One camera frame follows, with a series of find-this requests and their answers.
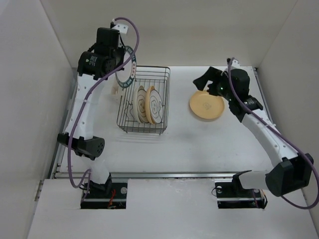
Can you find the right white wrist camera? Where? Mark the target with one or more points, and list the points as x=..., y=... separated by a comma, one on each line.
x=232, y=63

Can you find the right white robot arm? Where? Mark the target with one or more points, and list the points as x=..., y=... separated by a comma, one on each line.
x=290, y=171

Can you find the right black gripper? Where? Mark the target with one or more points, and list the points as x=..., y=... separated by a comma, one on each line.
x=212, y=74

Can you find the white plate green lettered rim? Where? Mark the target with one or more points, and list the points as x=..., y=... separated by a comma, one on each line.
x=126, y=76

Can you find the yellow-backed white plate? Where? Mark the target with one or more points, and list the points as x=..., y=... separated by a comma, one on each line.
x=153, y=106

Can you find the aluminium table rail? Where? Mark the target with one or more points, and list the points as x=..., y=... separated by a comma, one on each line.
x=185, y=145

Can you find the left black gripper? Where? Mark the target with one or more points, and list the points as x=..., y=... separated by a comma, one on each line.
x=122, y=51

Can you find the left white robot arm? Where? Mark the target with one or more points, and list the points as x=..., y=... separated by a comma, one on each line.
x=103, y=59

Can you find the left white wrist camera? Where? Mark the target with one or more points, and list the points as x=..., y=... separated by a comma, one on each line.
x=121, y=28

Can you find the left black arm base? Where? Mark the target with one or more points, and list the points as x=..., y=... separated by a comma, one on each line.
x=115, y=196

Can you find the yellow plate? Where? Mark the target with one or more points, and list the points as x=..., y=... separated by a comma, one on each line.
x=206, y=106

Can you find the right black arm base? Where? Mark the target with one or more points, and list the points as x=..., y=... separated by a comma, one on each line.
x=230, y=197

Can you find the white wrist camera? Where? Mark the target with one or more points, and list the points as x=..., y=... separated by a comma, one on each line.
x=232, y=63
x=121, y=28

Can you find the grey wire dish rack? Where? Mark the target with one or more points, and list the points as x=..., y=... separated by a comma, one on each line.
x=144, y=104

